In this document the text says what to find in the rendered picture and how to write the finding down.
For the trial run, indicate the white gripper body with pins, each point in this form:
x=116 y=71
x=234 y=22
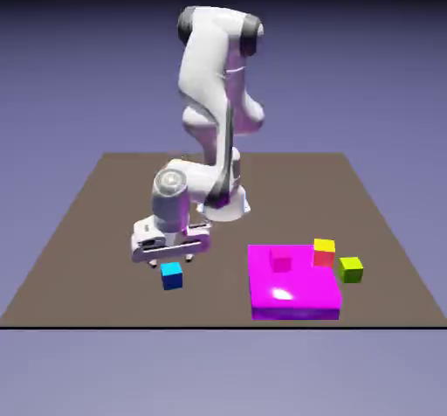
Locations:
x=167 y=248

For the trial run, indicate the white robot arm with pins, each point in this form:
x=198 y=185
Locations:
x=202 y=80

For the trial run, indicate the small blue cube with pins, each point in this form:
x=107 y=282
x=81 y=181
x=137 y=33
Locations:
x=172 y=278

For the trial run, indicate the small magenta cube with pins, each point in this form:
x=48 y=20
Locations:
x=280 y=261

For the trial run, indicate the small yellow cube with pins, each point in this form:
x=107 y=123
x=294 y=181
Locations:
x=324 y=253

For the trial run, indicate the small green cube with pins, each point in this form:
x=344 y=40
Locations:
x=351 y=271

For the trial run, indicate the large magenta box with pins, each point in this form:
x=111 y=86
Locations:
x=297 y=293

